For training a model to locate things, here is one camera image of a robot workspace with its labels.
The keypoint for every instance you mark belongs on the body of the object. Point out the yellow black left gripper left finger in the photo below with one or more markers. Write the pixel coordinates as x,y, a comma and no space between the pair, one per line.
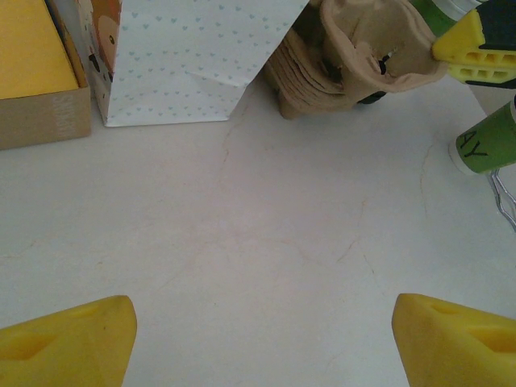
60,346

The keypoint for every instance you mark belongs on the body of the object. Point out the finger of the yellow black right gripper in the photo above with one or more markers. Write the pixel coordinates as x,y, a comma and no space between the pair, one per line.
467,40
483,73

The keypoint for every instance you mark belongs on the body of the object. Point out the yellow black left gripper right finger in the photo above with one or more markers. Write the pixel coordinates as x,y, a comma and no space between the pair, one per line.
455,346

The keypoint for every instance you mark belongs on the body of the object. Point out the green paper coffee cup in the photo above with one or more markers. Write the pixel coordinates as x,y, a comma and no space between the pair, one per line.
488,137

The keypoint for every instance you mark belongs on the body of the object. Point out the white paper carry bag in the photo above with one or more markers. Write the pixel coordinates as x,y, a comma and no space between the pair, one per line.
181,60

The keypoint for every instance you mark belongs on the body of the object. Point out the stack of green paper cups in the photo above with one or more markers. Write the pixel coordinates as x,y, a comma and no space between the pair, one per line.
427,8

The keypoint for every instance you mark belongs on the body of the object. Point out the brown cardboard napkin box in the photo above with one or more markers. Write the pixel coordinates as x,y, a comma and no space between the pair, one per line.
40,117

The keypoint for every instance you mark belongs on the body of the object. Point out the yellow napkin stack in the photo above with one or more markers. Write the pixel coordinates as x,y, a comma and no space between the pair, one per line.
28,48

